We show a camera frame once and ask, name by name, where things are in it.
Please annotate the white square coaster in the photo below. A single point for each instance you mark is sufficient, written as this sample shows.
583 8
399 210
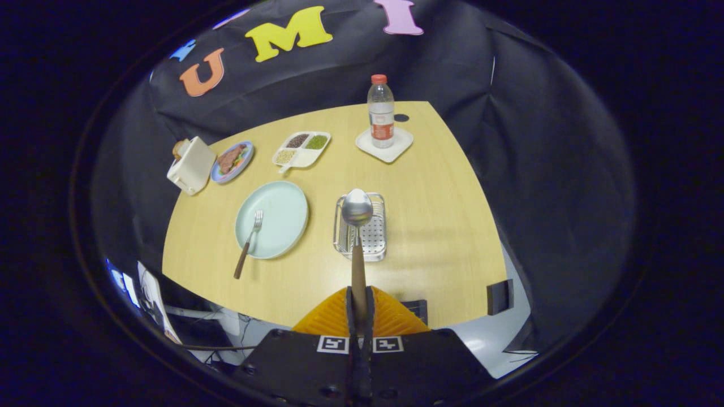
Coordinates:
396 148

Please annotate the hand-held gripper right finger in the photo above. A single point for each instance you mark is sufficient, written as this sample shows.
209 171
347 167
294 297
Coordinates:
430 367

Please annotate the brown toast slice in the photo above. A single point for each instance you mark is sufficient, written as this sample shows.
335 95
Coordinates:
179 149

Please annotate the brown steak with vegetables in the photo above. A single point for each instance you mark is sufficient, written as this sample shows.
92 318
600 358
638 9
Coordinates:
231 159

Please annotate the cream white toaster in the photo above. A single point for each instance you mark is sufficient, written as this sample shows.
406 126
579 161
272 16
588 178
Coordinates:
192 167

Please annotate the clear red-capped water bottle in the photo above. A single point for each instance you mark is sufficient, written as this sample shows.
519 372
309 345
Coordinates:
381 113

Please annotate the pale green round plate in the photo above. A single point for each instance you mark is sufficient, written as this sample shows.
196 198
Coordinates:
280 217

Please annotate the white divided bean dish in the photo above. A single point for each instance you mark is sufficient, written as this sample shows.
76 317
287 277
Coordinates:
302 154

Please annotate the black table edge clamp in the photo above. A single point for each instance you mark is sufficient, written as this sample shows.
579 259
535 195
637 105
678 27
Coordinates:
417 311
500 297

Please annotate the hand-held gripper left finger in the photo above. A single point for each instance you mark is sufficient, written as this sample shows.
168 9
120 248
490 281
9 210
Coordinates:
294 367

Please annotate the blue rimmed food plate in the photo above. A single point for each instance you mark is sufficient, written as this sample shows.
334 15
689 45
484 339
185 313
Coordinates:
218 176

